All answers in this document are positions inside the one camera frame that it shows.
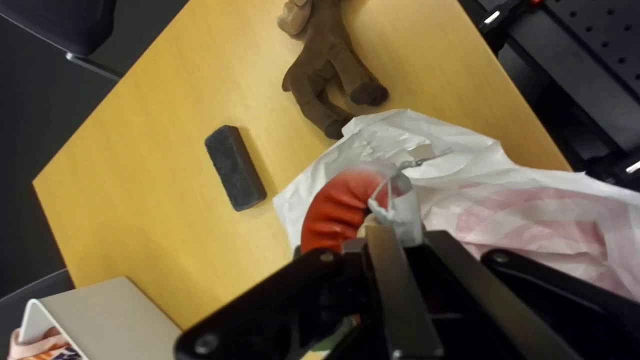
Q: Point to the brown plush moose toy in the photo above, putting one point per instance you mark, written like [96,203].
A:
[326,67]

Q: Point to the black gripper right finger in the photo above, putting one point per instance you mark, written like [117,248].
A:
[532,320]

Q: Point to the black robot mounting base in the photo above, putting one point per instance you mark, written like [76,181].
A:
[580,72]

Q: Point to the white red plastic shopping bag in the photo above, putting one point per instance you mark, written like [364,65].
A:
[506,192]

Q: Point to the white plastic storage bin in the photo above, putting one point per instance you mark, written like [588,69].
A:
[113,320]

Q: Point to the red toy radish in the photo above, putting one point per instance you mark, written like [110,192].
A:
[333,213]

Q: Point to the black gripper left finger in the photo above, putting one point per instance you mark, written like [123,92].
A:
[400,301]

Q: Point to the black rectangular eraser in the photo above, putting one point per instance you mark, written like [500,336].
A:
[234,166]

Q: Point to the orange printed snack packet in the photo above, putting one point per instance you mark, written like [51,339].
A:
[41,348]

